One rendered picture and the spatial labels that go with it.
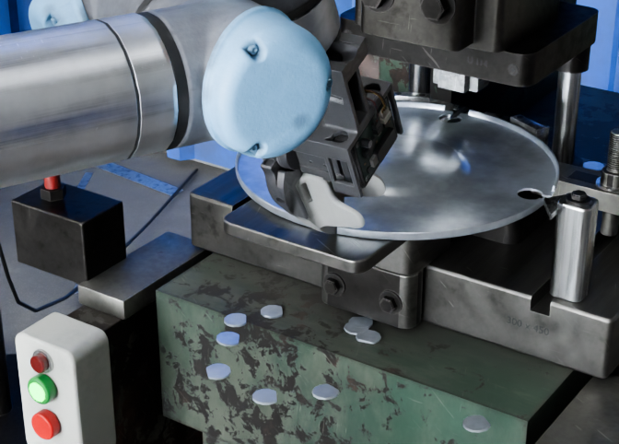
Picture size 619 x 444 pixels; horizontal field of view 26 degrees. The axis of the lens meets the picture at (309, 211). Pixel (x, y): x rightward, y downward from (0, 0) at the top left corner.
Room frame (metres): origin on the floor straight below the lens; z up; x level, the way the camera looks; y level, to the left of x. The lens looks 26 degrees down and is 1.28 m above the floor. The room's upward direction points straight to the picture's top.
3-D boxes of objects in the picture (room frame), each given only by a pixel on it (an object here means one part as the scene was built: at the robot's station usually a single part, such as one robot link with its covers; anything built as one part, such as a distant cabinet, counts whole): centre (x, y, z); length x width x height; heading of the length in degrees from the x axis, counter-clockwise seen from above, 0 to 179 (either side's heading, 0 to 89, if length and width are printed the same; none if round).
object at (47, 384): (1.05, 0.25, 0.58); 0.03 x 0.01 x 0.03; 56
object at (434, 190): (1.10, -0.08, 0.78); 0.29 x 0.29 x 0.01
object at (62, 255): (1.19, 0.24, 0.62); 0.10 x 0.06 x 0.20; 56
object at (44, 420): (1.05, 0.25, 0.54); 0.03 x 0.01 x 0.03; 56
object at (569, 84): (1.22, -0.25, 0.81); 0.02 x 0.02 x 0.14
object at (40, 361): (1.05, 0.25, 0.61); 0.02 x 0.01 x 0.02; 56
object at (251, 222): (1.06, -0.05, 0.72); 0.25 x 0.14 x 0.14; 146
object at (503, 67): (1.21, -0.15, 0.86); 0.20 x 0.16 x 0.05; 56
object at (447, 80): (1.20, -0.14, 0.84); 0.05 x 0.03 x 0.04; 56
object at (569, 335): (1.21, -0.15, 0.68); 0.45 x 0.30 x 0.06; 56
